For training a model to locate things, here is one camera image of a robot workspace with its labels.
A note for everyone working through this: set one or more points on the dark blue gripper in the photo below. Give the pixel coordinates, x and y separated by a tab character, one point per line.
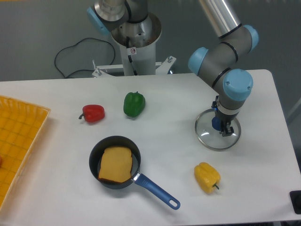
225	116

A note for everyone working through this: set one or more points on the glass pot lid blue knob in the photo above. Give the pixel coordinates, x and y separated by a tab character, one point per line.
208	133

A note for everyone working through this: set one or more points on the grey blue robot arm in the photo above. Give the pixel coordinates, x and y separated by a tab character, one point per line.
233	86

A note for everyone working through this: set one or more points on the yellow bell pepper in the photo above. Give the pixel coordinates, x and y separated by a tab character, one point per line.
207	177

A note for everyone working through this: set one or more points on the black device at table edge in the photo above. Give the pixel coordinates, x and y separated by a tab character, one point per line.
295	197

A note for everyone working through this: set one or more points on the green bell pepper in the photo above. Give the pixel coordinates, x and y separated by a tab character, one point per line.
134	104

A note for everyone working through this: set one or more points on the yellow toast slice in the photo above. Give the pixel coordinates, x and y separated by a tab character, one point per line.
116	164

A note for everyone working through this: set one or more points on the red bell pepper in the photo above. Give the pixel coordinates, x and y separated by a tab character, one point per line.
92	113

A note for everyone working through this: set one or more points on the yellow plastic basket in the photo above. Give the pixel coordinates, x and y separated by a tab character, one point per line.
20	126

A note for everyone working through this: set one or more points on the black saucepan blue handle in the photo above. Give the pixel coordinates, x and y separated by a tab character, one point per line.
136	176

